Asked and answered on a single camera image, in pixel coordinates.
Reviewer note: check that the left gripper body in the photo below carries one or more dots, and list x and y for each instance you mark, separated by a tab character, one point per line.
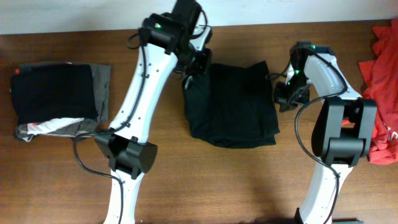
196	61

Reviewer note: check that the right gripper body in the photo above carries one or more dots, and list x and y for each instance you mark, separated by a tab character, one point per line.
291	95

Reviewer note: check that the dark green shorts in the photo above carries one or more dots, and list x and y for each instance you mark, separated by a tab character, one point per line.
231	106

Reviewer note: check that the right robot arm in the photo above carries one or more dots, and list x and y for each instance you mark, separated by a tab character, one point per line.
342	133

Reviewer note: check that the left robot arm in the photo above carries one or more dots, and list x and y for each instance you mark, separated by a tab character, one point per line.
168	42

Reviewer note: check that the folded grey garment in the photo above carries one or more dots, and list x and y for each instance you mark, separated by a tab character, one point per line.
101	79

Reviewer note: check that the red t-shirt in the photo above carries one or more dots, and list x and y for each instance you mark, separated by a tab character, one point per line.
380	77

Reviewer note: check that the folded black garment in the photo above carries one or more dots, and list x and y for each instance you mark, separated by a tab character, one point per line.
54	91

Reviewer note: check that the folded white red garment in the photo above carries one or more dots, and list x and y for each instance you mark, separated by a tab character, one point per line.
51	125

